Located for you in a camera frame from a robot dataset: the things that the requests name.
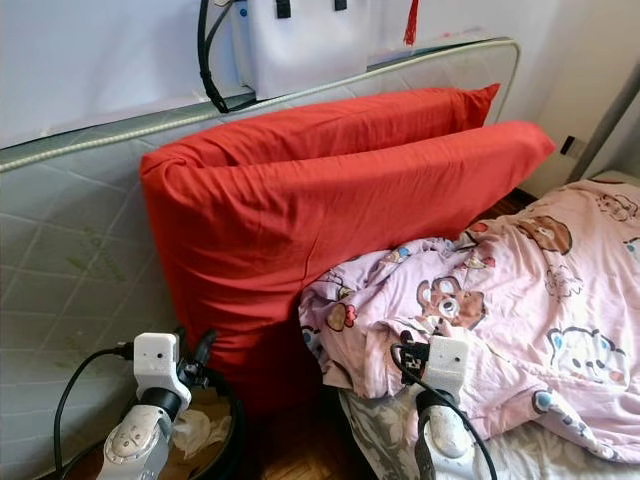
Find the grey curtain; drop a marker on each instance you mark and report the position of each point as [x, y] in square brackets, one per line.
[615, 130]

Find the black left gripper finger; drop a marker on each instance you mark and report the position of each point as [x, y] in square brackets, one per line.
[206, 347]

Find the white tote bag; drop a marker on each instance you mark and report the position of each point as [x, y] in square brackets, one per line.
[310, 50]

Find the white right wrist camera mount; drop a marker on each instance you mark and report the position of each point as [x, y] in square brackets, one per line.
[447, 362]

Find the red tassel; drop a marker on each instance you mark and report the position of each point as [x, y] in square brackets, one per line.
[411, 28]

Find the dark wall socket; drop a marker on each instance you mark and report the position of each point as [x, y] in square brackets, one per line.
[569, 145]

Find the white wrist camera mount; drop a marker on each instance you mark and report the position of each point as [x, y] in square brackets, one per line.
[157, 360]
[447, 362]

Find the white crumpled paper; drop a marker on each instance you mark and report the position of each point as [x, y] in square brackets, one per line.
[192, 435]

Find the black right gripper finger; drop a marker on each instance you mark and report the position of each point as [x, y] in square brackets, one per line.
[405, 341]

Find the pink cartoon print blanket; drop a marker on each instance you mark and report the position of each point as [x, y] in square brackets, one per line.
[540, 290]

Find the red covered foam cushion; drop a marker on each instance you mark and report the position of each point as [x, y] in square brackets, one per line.
[300, 240]
[360, 115]

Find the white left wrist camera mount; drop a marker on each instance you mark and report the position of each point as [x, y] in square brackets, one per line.
[157, 360]

